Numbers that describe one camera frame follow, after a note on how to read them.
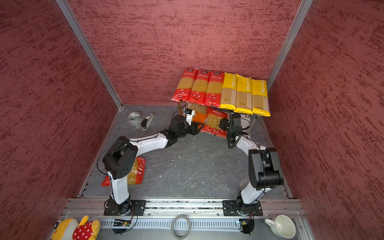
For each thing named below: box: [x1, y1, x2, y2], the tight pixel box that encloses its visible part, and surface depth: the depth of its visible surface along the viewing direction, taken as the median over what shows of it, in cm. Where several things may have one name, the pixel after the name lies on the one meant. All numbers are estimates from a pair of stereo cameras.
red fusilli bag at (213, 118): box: [200, 107, 230, 138], surface depth 99 cm
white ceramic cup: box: [264, 214, 296, 239], surface depth 65 cm
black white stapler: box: [141, 112, 154, 131], surface depth 108 cm
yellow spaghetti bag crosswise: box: [218, 72, 239, 110], surface depth 79 cm
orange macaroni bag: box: [185, 102, 208, 124], surface depth 107 cm
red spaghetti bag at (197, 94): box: [187, 70, 211, 105], surface depth 81 cm
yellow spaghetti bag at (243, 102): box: [234, 75, 254, 116], surface depth 77 cm
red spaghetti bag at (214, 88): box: [203, 71, 225, 107], surface depth 80 cm
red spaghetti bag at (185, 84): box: [171, 67, 198, 103], surface depth 83 cm
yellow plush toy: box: [51, 215, 101, 240], surface depth 65 cm
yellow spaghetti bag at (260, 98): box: [251, 79, 271, 117], surface depth 76 cm
